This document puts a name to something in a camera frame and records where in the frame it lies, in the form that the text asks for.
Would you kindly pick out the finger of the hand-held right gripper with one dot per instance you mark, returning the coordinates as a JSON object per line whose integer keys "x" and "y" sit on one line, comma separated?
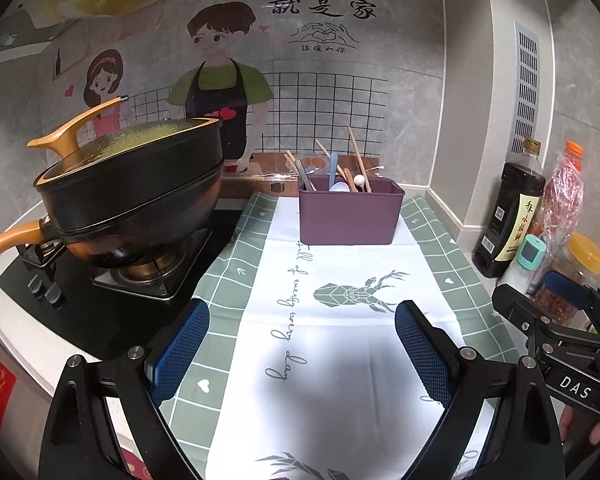
{"x": 575, "y": 290}
{"x": 525, "y": 315}

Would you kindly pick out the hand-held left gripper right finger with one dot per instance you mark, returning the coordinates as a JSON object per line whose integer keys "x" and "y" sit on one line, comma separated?
{"x": 425, "y": 355}

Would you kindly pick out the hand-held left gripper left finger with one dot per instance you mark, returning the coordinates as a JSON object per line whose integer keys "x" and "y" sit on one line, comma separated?
{"x": 180, "y": 350}

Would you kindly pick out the purple plastic container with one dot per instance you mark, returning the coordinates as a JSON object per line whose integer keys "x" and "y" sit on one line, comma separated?
{"x": 350, "y": 220}

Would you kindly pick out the wooden spoon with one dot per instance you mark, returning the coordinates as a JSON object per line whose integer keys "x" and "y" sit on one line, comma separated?
{"x": 349, "y": 177}

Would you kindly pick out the wooden chopstick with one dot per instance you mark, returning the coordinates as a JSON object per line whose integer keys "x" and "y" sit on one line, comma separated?
{"x": 357, "y": 155}
{"x": 290, "y": 169}
{"x": 330, "y": 156}
{"x": 292, "y": 162}

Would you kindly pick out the blue spoon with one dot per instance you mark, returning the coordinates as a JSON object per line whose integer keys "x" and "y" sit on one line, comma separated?
{"x": 333, "y": 165}

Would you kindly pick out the black spoon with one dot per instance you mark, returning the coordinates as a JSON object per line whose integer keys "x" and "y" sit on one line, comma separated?
{"x": 308, "y": 177}

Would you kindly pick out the chili jar with yellow lid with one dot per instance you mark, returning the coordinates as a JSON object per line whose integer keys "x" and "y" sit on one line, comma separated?
{"x": 582, "y": 260}

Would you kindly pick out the salt shaker with teal cap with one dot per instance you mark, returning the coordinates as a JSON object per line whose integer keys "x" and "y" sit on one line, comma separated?
{"x": 527, "y": 255}

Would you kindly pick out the green and white tablecloth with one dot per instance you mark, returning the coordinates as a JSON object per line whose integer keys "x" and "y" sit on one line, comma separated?
{"x": 340, "y": 335}

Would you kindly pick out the dark soy sauce bottle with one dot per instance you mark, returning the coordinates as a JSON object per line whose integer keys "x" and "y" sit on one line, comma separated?
{"x": 510, "y": 220}

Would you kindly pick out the chili bottle with orange cap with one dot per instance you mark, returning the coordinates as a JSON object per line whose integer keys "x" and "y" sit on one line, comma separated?
{"x": 565, "y": 195}

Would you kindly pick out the black gas stove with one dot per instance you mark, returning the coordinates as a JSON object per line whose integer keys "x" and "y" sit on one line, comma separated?
{"x": 80, "y": 305}

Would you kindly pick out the red floral mat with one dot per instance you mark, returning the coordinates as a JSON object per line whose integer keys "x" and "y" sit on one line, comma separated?
{"x": 132, "y": 465}

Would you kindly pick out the black pan with lid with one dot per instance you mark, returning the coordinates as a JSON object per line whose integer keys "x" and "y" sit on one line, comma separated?
{"x": 130, "y": 170}

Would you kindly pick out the grey vent grille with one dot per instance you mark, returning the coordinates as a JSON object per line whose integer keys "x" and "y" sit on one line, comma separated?
{"x": 525, "y": 80}

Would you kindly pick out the range hood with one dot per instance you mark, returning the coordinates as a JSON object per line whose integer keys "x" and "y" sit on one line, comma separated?
{"x": 10, "y": 42}

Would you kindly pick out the cartoon wall sticker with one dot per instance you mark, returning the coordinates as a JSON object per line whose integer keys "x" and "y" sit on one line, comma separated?
{"x": 220, "y": 35}

